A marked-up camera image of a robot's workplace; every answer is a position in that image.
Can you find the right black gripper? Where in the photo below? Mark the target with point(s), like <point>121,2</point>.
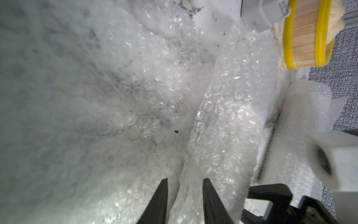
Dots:
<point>279,210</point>

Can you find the yellow steamer basket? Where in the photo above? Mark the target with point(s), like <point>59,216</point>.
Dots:
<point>310,32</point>

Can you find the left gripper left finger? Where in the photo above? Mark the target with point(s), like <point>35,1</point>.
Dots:
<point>156,210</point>

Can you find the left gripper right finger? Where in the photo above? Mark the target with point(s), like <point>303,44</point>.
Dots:
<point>214,210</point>

